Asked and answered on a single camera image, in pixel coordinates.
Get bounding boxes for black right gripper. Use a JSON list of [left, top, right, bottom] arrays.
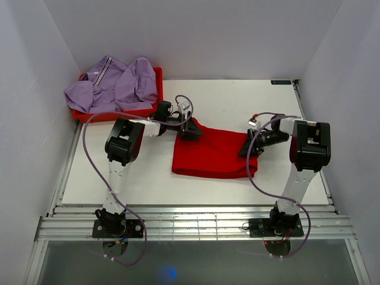
[[237, 128, 288, 159]]

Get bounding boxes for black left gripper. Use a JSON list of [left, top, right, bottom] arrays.
[[164, 112, 202, 141]]

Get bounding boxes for red trousers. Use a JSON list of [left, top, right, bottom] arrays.
[[172, 121, 258, 179]]

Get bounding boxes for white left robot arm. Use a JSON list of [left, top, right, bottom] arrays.
[[93, 99, 203, 238]]

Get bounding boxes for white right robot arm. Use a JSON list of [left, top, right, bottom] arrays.
[[238, 113, 331, 238]]

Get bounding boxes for small dark table label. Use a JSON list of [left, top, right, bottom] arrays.
[[271, 80, 292, 85]]

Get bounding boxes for red plastic bin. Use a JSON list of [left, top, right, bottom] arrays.
[[72, 66, 164, 124]]

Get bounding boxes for purple shirt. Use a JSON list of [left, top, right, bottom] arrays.
[[64, 56, 159, 114]]

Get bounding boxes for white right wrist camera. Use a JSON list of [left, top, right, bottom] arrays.
[[248, 116, 261, 131]]

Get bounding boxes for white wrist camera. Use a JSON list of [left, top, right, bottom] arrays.
[[178, 101, 191, 113], [248, 116, 261, 131]]

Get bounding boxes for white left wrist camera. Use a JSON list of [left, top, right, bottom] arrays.
[[178, 101, 191, 113]]

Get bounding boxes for aluminium side table rail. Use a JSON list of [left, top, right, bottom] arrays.
[[290, 79, 334, 204]]

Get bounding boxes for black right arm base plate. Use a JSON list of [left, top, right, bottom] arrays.
[[248, 218, 304, 238]]

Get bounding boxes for aluminium table edge rail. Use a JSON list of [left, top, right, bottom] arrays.
[[36, 204, 356, 241]]

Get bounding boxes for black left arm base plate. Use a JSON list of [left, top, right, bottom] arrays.
[[91, 219, 144, 239]]

